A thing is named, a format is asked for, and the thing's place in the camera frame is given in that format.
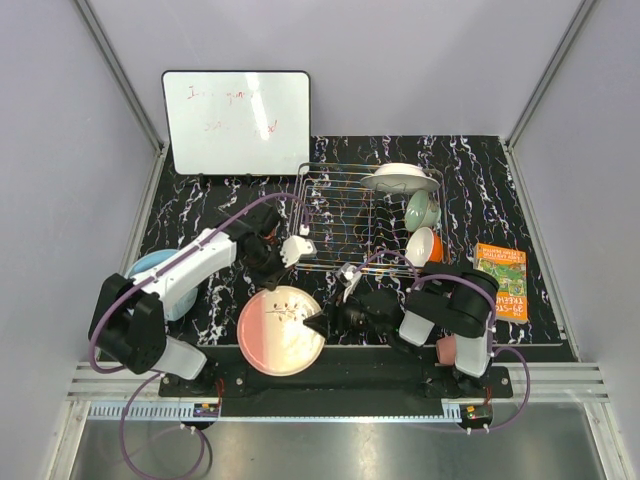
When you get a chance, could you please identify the right aluminium frame post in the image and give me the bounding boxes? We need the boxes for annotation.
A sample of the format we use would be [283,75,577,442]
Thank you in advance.
[503,0,601,151]

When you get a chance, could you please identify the white scalloped plate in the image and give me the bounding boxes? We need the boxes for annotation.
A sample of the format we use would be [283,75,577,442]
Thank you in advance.
[360,163,440,194]

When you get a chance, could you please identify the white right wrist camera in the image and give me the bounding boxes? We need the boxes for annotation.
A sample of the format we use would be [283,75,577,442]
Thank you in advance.
[336,263,362,303]

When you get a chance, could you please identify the left aluminium frame post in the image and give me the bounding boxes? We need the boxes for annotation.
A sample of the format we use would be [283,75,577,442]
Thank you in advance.
[73,0,171,156]

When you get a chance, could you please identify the white dry-erase board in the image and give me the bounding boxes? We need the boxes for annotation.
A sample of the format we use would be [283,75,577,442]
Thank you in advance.
[162,71,311,176]

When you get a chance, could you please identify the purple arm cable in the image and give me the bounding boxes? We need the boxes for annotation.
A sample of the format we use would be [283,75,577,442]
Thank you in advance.
[87,192,312,480]
[349,249,532,435]

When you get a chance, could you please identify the black marble pattern mat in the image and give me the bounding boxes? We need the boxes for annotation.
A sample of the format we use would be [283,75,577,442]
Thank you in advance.
[139,135,563,345]

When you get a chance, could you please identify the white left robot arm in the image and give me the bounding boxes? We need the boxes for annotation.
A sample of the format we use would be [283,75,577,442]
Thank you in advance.
[88,203,286,396]

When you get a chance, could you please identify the orange children's book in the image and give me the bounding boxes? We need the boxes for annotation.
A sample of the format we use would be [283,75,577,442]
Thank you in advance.
[474,243,529,324]

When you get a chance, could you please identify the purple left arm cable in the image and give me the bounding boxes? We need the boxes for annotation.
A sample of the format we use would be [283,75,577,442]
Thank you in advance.
[87,192,312,480]

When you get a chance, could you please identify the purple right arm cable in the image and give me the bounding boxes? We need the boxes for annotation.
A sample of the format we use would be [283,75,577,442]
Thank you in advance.
[349,249,532,435]

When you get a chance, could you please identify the green ceramic bowl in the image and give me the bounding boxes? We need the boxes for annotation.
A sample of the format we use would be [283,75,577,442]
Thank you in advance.
[404,190,442,233]

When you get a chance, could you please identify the light blue headphones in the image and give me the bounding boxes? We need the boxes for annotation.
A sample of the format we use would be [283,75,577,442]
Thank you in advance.
[122,248,199,322]

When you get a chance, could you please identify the aluminium frame post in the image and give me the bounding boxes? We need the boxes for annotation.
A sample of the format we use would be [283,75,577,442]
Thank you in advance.
[73,0,171,156]
[503,0,601,151]

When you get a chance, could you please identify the orange ceramic mug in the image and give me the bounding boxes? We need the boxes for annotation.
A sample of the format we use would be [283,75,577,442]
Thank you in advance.
[262,224,279,246]

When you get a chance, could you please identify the pink cream leaf plate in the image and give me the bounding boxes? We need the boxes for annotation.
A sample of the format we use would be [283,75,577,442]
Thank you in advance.
[237,286,325,377]

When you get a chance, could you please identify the metal wire dish rack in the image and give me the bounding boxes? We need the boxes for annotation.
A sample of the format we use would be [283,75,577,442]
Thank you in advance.
[294,162,414,273]

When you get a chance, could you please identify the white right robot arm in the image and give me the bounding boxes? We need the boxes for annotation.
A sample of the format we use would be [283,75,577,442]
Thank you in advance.
[303,267,499,397]

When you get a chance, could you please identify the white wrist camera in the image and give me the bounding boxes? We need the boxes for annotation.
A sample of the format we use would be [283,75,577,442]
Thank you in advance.
[336,263,362,303]
[280,235,317,268]

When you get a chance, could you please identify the pink plastic cup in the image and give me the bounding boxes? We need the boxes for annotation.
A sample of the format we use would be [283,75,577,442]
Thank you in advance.
[436,335,457,366]

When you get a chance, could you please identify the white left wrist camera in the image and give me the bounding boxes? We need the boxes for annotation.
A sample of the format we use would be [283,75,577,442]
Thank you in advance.
[280,235,317,268]

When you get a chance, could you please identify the white bowl orange outside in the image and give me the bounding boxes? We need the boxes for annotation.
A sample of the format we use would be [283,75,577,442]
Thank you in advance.
[405,227,444,268]

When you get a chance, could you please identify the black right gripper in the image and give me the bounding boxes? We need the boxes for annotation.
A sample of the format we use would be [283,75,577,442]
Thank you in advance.
[303,284,391,339]

